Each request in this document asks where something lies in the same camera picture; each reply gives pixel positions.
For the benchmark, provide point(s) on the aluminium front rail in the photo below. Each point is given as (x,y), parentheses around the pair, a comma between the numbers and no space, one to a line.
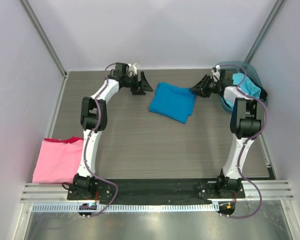
(54,193)

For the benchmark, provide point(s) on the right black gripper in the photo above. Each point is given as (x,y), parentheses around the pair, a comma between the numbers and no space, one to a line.
(206,85)

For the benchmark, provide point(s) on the slotted white cable duct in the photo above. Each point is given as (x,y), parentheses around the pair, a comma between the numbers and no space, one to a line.
(79,207)

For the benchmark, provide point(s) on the blue translucent plastic bin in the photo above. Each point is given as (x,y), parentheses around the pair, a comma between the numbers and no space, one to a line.
(252,68)

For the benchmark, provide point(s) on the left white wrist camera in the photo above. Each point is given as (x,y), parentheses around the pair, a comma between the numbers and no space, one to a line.
(133,69)

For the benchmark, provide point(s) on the light blue t shirt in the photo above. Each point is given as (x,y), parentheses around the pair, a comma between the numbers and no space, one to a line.
(231,93)

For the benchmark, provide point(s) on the aluminium corner post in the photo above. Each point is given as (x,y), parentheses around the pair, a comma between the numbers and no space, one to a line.
(42,35)
(270,19)

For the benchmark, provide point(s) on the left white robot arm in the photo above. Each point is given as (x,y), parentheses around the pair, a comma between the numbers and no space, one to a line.
(94,119)

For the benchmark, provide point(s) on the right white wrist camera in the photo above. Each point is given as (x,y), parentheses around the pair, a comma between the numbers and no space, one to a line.
(216,73)

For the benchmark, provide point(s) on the pink folded t shirt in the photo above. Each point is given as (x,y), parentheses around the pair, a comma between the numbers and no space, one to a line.
(58,160)

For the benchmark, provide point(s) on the left aluminium corner post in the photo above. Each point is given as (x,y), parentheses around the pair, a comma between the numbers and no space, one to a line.
(42,35)

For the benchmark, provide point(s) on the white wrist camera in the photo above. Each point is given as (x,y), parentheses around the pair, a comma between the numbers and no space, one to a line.
(216,73)
(133,69)

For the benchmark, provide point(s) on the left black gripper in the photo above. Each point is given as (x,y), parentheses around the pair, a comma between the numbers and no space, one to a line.
(142,85)

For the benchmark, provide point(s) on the black t shirt in bin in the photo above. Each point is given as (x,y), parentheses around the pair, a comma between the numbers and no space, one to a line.
(262,93)

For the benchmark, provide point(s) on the right aluminium corner post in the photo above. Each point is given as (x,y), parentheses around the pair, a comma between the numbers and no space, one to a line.
(270,19)

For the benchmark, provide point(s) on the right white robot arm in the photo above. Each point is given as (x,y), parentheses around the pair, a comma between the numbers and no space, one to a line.
(248,120)

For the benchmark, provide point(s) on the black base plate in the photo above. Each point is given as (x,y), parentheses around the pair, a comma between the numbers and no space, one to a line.
(162,190)

